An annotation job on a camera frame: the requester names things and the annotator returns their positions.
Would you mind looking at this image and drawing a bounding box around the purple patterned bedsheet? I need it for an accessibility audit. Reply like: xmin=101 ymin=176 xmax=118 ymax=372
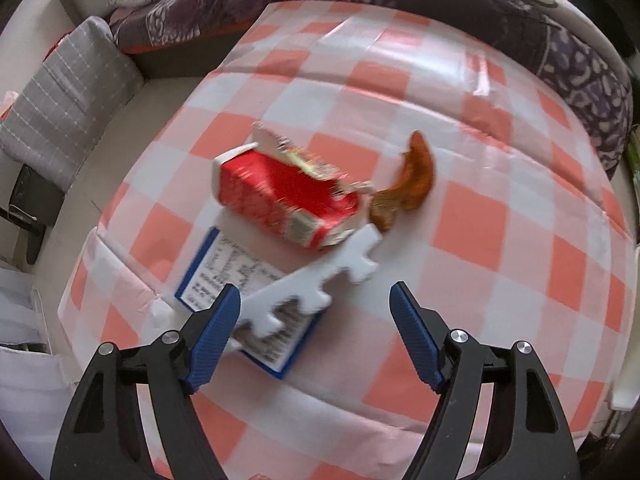
xmin=107 ymin=0 xmax=633 ymax=181

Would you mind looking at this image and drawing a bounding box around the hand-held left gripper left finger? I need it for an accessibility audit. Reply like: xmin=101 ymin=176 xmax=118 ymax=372
xmin=50 ymin=282 xmax=242 ymax=480

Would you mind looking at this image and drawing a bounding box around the pink checked tablecloth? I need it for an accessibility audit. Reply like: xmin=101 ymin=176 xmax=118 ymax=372
xmin=57 ymin=0 xmax=636 ymax=480

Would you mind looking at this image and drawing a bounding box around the white notched foam strip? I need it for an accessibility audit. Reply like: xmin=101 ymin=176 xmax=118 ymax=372
xmin=227 ymin=224 xmax=383 ymax=356

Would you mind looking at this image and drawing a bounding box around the black box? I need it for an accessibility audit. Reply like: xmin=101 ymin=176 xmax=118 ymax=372
xmin=9 ymin=165 xmax=63 ymax=226

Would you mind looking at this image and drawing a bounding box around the brown banana peel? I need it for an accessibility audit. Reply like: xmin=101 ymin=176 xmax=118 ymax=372
xmin=369 ymin=130 xmax=436 ymax=233

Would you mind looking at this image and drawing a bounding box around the crushed red carton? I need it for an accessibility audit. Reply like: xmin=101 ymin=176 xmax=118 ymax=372
xmin=212 ymin=122 xmax=376 ymax=253

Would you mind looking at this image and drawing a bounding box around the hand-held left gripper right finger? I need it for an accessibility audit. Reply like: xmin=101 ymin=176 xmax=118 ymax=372
xmin=389 ymin=281 xmax=583 ymax=480

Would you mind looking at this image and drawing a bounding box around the grey checked covered cabinet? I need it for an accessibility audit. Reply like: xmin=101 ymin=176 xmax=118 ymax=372
xmin=0 ymin=15 xmax=146 ymax=196

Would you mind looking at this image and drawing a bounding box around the blue labelled box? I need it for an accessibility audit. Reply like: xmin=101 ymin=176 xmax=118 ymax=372
xmin=174 ymin=226 xmax=326 ymax=380

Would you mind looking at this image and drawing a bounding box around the white plastic bag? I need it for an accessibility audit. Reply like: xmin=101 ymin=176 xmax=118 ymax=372
xmin=0 ymin=265 xmax=76 ymax=480

